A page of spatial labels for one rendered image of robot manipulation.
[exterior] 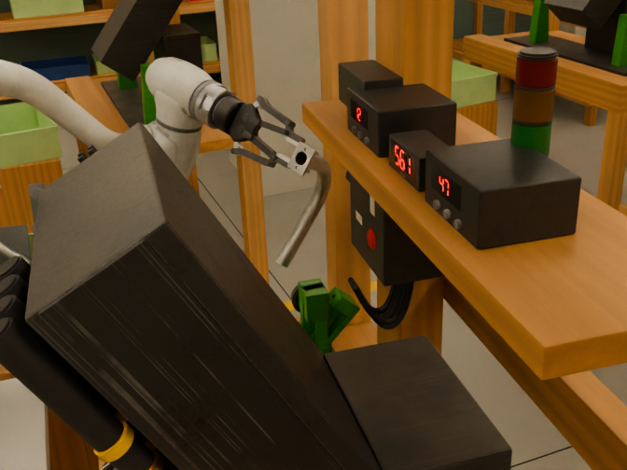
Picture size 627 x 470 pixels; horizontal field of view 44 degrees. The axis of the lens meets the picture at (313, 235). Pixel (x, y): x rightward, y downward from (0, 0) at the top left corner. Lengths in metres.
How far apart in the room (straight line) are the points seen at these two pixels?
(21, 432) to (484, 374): 2.11
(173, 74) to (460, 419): 0.94
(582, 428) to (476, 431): 0.15
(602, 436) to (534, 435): 1.99
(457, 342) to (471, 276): 2.71
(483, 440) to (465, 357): 2.38
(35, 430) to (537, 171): 1.22
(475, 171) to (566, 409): 0.41
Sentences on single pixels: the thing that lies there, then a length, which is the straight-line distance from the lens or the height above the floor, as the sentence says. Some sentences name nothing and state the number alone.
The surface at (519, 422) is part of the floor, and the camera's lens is 3.17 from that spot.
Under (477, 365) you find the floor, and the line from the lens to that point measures 3.45.
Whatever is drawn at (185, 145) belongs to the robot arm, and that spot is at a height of 1.42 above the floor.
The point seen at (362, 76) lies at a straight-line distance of 1.34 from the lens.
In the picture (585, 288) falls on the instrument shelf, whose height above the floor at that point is 1.54.
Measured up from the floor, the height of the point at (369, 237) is 1.41.
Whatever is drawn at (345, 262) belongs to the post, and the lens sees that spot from 1.93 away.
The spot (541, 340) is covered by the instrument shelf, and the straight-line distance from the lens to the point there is 0.77.
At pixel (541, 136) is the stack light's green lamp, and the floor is 1.63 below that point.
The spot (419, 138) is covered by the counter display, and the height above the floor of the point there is 1.59.
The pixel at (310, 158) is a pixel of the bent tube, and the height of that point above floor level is 1.45.
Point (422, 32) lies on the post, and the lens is 1.33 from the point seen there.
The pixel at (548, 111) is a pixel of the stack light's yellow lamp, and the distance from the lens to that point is 1.03.
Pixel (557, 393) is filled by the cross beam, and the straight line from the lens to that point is 1.21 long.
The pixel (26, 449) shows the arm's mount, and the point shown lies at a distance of 1.76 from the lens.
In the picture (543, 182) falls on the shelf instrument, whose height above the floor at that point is 1.61.
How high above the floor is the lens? 1.95
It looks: 25 degrees down
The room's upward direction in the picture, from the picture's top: 2 degrees counter-clockwise
